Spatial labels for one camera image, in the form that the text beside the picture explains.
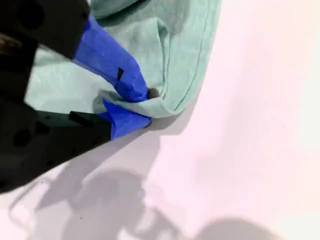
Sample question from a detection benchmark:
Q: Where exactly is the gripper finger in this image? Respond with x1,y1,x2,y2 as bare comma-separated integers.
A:
0,98,153,194
9,0,161,103

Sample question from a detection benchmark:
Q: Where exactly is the pale green T-shirt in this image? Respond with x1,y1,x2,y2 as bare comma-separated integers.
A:
24,0,223,120

